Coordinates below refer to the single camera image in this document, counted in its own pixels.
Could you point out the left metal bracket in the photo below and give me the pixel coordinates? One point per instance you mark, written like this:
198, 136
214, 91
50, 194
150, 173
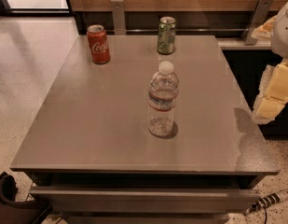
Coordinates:
118, 15

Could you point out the right metal bracket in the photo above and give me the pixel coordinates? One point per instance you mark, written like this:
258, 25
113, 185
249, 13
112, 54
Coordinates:
258, 17

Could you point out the metal bracket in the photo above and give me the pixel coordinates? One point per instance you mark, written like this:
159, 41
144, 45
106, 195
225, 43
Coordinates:
118, 15
258, 17

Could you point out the clear plastic water bottle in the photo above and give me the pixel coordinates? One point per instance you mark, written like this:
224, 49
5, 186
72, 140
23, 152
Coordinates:
163, 92

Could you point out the green soda can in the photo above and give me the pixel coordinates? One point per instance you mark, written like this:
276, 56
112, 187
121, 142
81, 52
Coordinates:
166, 35

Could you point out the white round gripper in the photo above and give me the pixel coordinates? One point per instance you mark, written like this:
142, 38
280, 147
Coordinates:
283, 34

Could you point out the red Coca-Cola can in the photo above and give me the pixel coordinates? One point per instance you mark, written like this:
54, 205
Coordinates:
98, 44

